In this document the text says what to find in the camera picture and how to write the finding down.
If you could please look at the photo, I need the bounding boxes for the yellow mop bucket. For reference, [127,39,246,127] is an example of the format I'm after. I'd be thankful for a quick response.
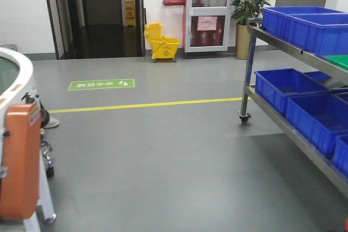
[144,22,180,63]

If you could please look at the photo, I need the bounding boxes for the green floor sign sticker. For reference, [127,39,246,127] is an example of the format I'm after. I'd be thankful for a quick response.
[68,79,135,91]

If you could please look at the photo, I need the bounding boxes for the blue bin cart lower far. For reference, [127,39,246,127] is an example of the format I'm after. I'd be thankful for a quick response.
[255,68,330,116]

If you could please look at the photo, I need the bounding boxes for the blue bin cart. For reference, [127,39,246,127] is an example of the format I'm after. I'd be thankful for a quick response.
[286,93,347,158]
[262,6,347,55]
[255,68,330,116]

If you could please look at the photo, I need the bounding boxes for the yellow wet floor sign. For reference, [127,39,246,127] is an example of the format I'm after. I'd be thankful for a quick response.
[125,0,136,27]

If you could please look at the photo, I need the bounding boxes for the potted green plant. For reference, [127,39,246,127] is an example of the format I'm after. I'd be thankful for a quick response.
[231,0,271,60]

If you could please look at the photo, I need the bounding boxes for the blue bin cart lower near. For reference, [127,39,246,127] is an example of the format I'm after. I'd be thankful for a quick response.
[286,93,347,158]

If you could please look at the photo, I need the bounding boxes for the white round conveyor machine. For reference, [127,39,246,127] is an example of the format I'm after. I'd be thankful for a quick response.
[1,48,57,231]

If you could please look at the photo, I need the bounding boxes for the stainless steel cart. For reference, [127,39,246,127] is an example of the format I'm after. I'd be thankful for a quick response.
[239,18,347,196]

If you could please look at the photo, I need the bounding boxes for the blue bin cart top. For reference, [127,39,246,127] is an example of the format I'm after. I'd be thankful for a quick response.
[262,6,347,55]

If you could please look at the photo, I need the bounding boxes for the orange panel on machine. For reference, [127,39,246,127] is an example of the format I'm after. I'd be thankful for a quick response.
[1,104,41,220]

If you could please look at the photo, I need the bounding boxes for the fire hose cabinet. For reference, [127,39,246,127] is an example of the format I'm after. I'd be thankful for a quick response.
[183,0,232,53]

